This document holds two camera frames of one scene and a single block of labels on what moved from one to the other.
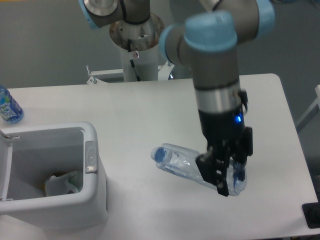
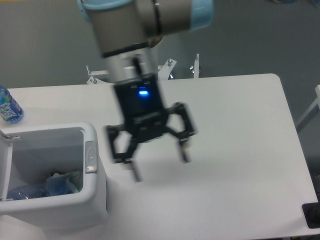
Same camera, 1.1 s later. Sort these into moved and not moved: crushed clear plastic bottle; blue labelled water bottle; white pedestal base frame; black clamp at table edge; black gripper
Moved: crushed clear plastic bottle; black gripper
Not moved: black clamp at table edge; white pedestal base frame; blue labelled water bottle
